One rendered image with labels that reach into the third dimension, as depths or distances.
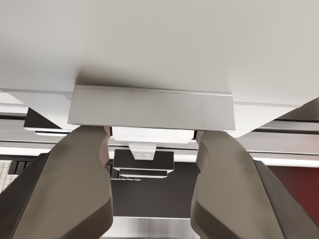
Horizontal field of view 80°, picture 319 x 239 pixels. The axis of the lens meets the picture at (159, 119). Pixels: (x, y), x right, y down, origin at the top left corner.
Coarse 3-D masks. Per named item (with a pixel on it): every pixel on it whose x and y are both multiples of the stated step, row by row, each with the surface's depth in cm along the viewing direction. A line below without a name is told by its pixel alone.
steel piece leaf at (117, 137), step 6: (114, 138) 22; (120, 138) 21; (126, 138) 21; (132, 138) 21; (138, 138) 21; (144, 138) 21; (150, 138) 21; (156, 138) 21; (162, 138) 21; (168, 138) 21; (174, 138) 21; (180, 138) 20; (186, 138) 20
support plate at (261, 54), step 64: (0, 0) 6; (64, 0) 5; (128, 0) 5; (192, 0) 5; (256, 0) 5; (0, 64) 9; (64, 64) 8; (128, 64) 8; (192, 64) 8; (256, 64) 8; (64, 128) 19
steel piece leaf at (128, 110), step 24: (72, 96) 10; (96, 96) 10; (120, 96) 10; (144, 96) 10; (168, 96) 10; (192, 96) 10; (216, 96) 10; (72, 120) 10; (96, 120) 10; (120, 120) 10; (144, 120) 10; (168, 120) 10; (192, 120) 10; (216, 120) 10
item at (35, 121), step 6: (30, 108) 20; (30, 114) 20; (36, 114) 20; (30, 120) 20; (36, 120) 20; (42, 120) 20; (48, 120) 20; (24, 126) 19; (30, 126) 19; (36, 126) 19; (42, 126) 19; (48, 126) 19; (54, 126) 19; (36, 132) 21; (42, 132) 21; (48, 132) 21; (54, 132) 21; (60, 132) 21; (66, 132) 21; (192, 138) 22
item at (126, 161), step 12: (132, 144) 24; (144, 144) 24; (156, 144) 24; (120, 156) 38; (132, 156) 38; (144, 156) 33; (156, 156) 38; (168, 156) 38; (120, 168) 37; (132, 168) 37; (144, 168) 37; (156, 168) 37; (168, 168) 38
